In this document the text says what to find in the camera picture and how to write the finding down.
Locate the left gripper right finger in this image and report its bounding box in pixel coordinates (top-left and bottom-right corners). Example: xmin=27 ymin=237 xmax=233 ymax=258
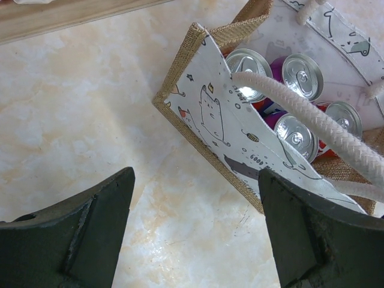
xmin=259 ymin=169 xmax=383 ymax=287

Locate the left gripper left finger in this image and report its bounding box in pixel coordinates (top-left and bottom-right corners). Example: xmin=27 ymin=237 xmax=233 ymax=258
xmin=1 ymin=167 xmax=135 ymax=287

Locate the red cola can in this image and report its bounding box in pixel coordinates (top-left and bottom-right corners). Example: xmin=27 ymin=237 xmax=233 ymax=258
xmin=224 ymin=47 xmax=274 ymax=112
xmin=315 ymin=101 xmax=363 ymax=158

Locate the wooden clothes rack frame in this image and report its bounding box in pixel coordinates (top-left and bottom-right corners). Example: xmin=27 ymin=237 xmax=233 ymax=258
xmin=1 ymin=0 xmax=163 ymax=44

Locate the cream folded cloth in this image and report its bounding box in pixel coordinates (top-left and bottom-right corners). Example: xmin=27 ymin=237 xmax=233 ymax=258
xmin=13 ymin=0 xmax=54 ymax=5

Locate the purple soda can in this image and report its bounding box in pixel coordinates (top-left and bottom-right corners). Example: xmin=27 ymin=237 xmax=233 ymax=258
xmin=264 ymin=111 xmax=319 ymax=163
xmin=270 ymin=53 xmax=324 ymax=102

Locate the brown burlap canvas bag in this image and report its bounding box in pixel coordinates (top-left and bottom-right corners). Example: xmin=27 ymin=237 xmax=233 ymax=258
xmin=153 ymin=1 xmax=383 ymax=212

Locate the red cola can front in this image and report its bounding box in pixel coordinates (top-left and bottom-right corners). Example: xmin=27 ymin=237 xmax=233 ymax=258
xmin=315 ymin=101 xmax=363 ymax=158

